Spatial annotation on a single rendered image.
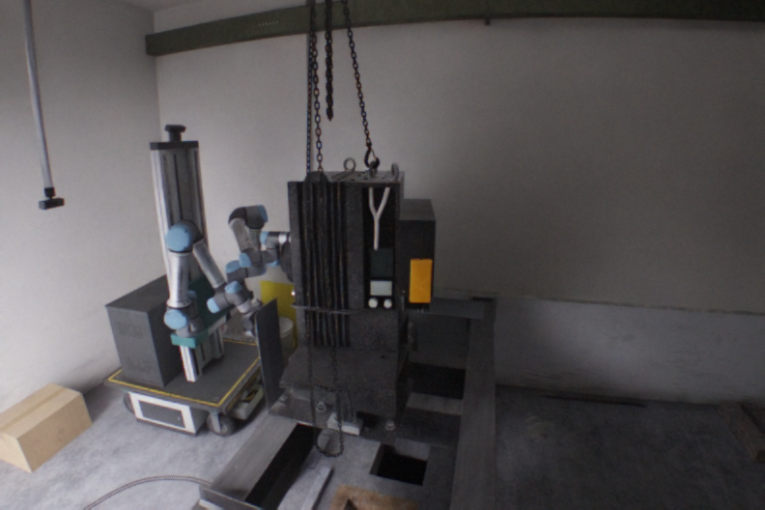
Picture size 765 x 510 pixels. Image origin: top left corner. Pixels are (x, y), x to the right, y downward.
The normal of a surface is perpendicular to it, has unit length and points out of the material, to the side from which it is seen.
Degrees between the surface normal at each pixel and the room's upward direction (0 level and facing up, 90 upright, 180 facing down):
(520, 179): 90
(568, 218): 90
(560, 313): 90
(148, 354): 90
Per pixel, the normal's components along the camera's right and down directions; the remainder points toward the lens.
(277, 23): -0.27, 0.22
